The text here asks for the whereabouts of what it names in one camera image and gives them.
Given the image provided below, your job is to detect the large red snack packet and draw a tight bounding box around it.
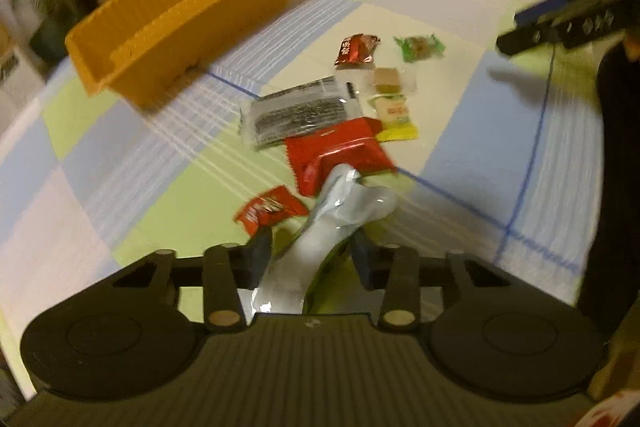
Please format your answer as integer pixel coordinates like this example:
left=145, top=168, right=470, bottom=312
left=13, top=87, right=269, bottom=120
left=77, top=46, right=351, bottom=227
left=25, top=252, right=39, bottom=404
left=284, top=117, right=398, bottom=198

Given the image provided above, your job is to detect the clear wrapped brown candy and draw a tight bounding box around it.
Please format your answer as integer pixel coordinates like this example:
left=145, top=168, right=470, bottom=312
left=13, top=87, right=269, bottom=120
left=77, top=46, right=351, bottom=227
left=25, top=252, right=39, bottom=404
left=367, top=67, right=418, bottom=95

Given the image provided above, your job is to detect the white cardboard box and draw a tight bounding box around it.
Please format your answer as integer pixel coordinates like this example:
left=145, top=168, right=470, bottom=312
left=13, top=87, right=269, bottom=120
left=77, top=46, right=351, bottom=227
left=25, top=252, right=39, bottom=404
left=0, top=34, right=48, bottom=118

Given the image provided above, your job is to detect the orange plastic tray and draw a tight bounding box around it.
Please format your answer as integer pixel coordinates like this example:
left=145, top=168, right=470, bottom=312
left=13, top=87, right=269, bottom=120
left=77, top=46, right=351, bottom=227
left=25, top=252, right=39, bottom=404
left=65, top=0, right=317, bottom=108

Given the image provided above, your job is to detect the checked tablecloth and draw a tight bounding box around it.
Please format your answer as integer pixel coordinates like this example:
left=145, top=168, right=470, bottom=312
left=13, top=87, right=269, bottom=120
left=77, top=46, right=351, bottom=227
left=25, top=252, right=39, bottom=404
left=0, top=0, right=608, bottom=358

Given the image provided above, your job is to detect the dark red candy packet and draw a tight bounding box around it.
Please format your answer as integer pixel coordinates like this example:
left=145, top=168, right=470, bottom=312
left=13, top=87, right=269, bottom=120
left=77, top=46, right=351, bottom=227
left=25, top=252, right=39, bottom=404
left=334, top=34, right=382, bottom=70

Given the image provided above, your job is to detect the small red snack packet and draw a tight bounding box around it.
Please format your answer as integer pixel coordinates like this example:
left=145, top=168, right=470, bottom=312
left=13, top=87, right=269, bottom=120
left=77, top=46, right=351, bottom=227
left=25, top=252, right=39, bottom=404
left=234, top=187, right=310, bottom=237

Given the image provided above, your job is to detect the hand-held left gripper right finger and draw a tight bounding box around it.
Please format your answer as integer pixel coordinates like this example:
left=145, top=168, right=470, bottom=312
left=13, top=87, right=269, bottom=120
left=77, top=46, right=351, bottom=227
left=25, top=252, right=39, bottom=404
left=350, top=232, right=516, bottom=333

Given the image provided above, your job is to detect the yellow green snack packet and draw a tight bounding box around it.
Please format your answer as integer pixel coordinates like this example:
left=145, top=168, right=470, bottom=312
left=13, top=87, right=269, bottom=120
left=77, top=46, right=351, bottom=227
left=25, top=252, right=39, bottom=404
left=367, top=92, right=418, bottom=142

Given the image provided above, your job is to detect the silver foil snack packet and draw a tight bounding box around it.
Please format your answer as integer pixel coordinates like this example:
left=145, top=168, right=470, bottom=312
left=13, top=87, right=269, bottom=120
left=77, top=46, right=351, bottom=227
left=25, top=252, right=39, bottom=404
left=252, top=162, right=398, bottom=315

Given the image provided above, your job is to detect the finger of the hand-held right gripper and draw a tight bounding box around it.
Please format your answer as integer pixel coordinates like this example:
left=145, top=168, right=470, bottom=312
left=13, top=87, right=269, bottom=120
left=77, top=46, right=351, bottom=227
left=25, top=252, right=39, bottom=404
left=496, top=4, right=628, bottom=56
left=514, top=0, right=606, bottom=28

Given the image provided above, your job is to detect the person's right forearm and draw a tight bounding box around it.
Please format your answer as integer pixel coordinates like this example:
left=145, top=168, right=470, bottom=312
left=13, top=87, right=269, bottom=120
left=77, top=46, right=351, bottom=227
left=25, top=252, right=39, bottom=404
left=577, top=27, right=640, bottom=338

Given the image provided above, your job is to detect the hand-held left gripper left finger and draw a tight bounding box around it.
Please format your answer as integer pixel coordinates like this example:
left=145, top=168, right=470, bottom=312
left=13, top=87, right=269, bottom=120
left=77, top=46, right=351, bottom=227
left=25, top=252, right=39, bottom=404
left=112, top=227, right=275, bottom=333

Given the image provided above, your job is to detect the green wrapped candy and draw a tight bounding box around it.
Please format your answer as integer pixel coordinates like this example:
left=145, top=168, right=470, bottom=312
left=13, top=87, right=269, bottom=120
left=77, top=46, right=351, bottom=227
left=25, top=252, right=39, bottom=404
left=393, top=34, right=446, bottom=62

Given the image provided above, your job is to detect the glass jar with dark lid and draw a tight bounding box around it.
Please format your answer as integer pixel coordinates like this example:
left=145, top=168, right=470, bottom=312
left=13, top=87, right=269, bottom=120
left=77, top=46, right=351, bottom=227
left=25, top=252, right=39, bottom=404
left=12, top=0, right=83, bottom=62

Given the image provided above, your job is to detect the black silver striped packet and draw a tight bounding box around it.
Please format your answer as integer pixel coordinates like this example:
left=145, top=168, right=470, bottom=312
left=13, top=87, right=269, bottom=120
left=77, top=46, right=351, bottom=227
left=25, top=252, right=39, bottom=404
left=239, top=76, right=361, bottom=152

